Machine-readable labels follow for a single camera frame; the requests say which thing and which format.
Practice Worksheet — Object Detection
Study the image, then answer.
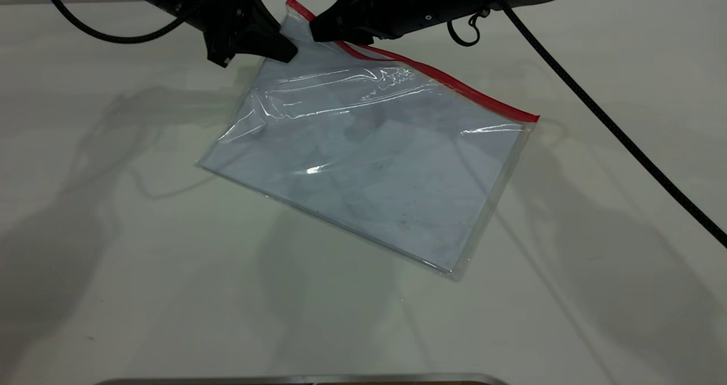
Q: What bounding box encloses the thin black looped wire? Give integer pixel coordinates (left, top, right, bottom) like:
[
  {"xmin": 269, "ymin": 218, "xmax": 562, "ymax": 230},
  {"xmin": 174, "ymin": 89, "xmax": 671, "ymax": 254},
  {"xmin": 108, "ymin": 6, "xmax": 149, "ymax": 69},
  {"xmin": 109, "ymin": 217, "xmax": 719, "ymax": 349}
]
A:
[{"xmin": 447, "ymin": 7, "xmax": 491, "ymax": 48}]

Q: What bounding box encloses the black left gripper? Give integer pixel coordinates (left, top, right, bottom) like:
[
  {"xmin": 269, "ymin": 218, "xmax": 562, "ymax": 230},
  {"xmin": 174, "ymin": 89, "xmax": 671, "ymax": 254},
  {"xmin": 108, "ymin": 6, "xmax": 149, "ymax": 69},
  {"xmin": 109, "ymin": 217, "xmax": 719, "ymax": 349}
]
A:
[{"xmin": 201, "ymin": 0, "xmax": 299, "ymax": 68}]

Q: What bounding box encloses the black braided cable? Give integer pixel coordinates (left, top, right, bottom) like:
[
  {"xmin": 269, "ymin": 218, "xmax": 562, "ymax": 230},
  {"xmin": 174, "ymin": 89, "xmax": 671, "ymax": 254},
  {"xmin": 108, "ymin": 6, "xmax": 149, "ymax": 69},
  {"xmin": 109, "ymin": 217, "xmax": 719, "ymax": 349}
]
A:
[
  {"xmin": 36, "ymin": 0, "xmax": 229, "ymax": 44},
  {"xmin": 482, "ymin": 0, "xmax": 727, "ymax": 250}
]

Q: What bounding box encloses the grey metal frame edge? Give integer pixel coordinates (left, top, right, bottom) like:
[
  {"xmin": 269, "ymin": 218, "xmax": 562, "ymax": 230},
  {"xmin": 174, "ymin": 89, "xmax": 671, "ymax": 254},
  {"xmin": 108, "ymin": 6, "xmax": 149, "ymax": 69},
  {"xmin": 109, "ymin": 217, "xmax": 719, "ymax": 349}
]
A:
[{"xmin": 94, "ymin": 373, "xmax": 509, "ymax": 385}]

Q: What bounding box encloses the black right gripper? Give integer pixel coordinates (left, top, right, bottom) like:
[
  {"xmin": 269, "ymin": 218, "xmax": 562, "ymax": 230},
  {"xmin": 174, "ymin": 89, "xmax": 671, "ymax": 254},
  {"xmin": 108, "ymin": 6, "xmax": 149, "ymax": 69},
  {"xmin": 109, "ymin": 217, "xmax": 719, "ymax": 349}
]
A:
[{"xmin": 310, "ymin": 0, "xmax": 505, "ymax": 45}]

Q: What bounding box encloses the clear plastic red zipper bag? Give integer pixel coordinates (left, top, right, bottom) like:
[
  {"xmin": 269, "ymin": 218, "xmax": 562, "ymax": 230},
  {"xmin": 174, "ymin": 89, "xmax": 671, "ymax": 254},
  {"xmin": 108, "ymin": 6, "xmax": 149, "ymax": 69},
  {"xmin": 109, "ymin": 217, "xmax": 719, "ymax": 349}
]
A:
[{"xmin": 196, "ymin": 0, "xmax": 540, "ymax": 281}]

